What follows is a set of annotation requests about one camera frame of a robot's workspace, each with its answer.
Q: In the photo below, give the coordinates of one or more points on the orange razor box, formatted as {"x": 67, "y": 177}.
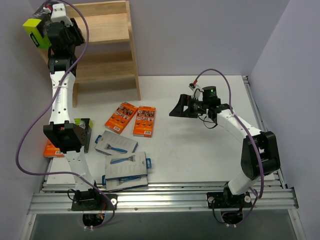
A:
{"x": 144, "y": 121}
{"x": 121, "y": 117}
{"x": 50, "y": 151}

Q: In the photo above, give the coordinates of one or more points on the grey blue razor pack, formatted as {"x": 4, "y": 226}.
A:
{"x": 111, "y": 143}
{"x": 113, "y": 185}
{"x": 126, "y": 165}

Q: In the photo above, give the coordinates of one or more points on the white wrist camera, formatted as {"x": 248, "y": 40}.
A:
{"x": 58, "y": 12}
{"x": 196, "y": 90}

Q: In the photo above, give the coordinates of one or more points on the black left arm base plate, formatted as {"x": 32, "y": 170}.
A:
{"x": 93, "y": 201}

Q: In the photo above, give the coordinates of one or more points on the aluminium rail frame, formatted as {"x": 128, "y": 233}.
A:
{"x": 188, "y": 161}

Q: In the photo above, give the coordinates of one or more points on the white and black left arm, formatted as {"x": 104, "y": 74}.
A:
{"x": 62, "y": 131}

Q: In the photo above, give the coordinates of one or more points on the orange razor box right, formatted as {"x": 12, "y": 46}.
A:
{"x": 144, "y": 121}

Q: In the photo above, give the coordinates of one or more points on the grey blue razor pack middle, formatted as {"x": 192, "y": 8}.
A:
{"x": 126, "y": 165}

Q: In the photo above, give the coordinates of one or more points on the wooden three-tier shelf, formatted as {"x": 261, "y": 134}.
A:
{"x": 111, "y": 55}

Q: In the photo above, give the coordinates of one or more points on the grey blue razor pack lower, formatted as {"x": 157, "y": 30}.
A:
{"x": 113, "y": 185}

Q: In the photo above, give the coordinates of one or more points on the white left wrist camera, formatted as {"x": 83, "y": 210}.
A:
{"x": 58, "y": 12}

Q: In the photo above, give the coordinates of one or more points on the black green razor box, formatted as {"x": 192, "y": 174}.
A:
{"x": 87, "y": 125}
{"x": 36, "y": 26}

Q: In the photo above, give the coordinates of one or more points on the orange razor box far left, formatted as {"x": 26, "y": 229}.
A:
{"x": 50, "y": 151}

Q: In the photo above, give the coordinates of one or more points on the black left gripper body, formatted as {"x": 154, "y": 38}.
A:
{"x": 44, "y": 27}

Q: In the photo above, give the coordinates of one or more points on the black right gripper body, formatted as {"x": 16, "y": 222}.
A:
{"x": 189, "y": 107}

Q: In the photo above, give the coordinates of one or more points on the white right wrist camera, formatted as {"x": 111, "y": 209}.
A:
{"x": 196, "y": 90}

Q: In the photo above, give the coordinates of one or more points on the grey blue razor pack upper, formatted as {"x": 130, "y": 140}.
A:
{"x": 111, "y": 143}

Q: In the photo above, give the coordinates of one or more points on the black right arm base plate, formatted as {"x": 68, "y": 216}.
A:
{"x": 220, "y": 200}

